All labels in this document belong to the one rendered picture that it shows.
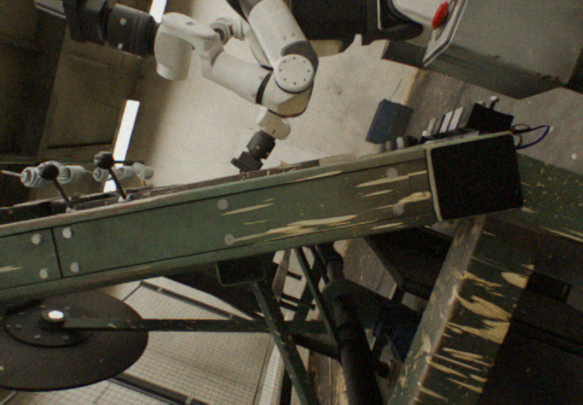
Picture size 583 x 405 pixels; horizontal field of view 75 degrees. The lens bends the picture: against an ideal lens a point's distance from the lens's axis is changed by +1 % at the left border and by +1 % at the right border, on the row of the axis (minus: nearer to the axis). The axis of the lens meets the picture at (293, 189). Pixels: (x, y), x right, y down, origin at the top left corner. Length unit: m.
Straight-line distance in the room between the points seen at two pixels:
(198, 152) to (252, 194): 6.17
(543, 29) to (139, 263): 0.65
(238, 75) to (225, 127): 5.77
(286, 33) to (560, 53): 0.47
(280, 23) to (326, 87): 5.53
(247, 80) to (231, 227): 0.34
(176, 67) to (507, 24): 0.60
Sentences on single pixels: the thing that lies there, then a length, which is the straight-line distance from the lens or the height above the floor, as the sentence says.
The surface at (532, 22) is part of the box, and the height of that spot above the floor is 0.83.
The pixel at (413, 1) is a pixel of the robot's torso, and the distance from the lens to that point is 1.10.
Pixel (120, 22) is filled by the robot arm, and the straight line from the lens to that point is 0.85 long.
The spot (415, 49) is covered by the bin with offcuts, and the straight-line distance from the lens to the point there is 5.42.
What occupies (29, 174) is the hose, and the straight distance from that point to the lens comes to 1.50.
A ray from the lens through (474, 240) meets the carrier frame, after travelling 0.60.
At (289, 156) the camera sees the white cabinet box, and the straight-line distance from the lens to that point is 4.96.
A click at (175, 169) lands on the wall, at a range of 6.87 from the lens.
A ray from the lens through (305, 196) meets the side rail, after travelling 0.53.
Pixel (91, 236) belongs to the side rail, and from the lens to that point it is 0.63.
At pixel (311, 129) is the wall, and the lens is 6.33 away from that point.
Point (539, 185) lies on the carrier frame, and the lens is 0.62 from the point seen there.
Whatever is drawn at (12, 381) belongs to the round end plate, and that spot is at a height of 1.73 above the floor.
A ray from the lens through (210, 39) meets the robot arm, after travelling 0.81.
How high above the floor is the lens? 1.04
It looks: 1 degrees up
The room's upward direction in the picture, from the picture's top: 70 degrees counter-clockwise
